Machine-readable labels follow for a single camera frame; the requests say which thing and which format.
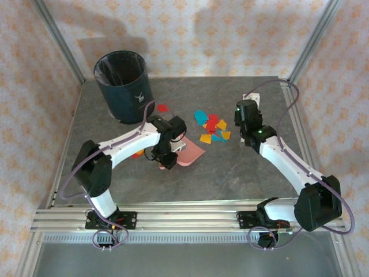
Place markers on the yellow paper scrap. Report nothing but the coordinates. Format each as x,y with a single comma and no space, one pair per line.
205,138
222,124
226,135
139,152

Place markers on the pink plastic dustpan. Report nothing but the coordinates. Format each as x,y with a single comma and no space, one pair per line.
190,153

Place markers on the blue paper scrap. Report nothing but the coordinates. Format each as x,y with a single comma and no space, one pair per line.
216,138
200,116

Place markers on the red paper scrap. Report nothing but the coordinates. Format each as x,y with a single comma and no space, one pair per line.
135,156
162,108
212,123

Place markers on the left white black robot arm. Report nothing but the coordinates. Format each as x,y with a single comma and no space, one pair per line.
127,144

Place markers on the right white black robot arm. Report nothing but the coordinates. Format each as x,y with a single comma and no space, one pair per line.
285,161

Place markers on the dark blue waste bin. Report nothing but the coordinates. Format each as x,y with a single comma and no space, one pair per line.
127,101

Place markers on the clear plastic bin liner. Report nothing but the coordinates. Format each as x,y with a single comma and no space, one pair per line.
99,75

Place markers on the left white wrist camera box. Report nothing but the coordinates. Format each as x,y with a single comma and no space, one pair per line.
178,146

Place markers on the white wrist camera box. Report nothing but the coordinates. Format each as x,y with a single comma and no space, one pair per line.
178,146
253,96

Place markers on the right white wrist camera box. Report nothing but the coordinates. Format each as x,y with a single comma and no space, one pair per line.
253,96

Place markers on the aluminium side rail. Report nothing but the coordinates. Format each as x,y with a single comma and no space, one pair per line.
288,93
76,101

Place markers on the aluminium cross rail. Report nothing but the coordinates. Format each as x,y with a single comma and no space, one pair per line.
187,219

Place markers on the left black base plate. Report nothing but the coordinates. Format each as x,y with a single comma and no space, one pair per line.
130,220

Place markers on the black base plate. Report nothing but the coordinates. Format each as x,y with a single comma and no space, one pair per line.
245,220
130,220

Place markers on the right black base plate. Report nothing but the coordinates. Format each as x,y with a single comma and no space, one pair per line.
245,220

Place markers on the aluminium frame post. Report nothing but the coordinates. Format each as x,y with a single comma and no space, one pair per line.
314,40
60,40

